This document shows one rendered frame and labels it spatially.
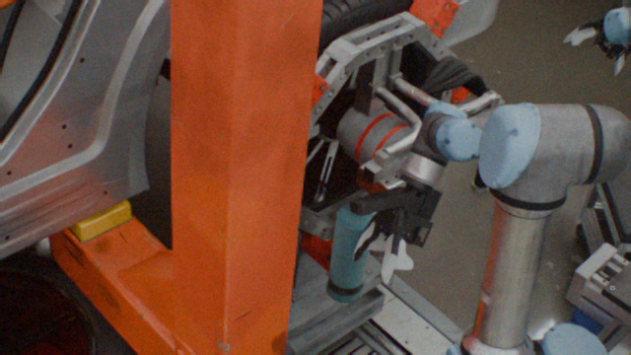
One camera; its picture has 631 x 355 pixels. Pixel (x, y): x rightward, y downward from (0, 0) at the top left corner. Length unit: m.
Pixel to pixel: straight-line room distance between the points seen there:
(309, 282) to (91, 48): 1.09
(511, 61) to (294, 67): 2.84
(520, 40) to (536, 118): 3.04
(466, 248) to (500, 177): 1.92
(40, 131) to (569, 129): 1.06
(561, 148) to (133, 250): 1.12
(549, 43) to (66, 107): 2.86
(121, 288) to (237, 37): 0.89
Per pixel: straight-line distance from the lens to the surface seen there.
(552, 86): 4.10
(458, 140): 1.68
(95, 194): 2.09
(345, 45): 2.00
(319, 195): 2.38
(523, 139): 1.30
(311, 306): 2.65
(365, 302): 2.78
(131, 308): 2.04
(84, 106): 1.96
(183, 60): 1.43
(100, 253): 2.13
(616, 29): 2.04
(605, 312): 2.15
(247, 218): 1.53
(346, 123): 2.18
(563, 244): 3.35
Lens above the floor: 2.20
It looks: 40 degrees down
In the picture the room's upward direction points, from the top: 6 degrees clockwise
